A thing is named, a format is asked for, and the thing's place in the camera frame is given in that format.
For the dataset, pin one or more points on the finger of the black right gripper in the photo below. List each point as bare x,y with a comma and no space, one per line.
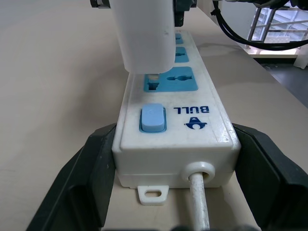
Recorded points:
183,12
99,3

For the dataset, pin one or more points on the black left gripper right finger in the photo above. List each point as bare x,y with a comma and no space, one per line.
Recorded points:
272,183

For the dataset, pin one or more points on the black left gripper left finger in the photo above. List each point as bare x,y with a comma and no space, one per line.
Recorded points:
79,183

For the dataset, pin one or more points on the white charger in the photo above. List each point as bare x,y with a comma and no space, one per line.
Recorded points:
144,36

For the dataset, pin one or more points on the white power strip blue sockets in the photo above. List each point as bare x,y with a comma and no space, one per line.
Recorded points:
168,149

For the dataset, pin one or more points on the white window railing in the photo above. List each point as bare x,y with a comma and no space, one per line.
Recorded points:
276,24

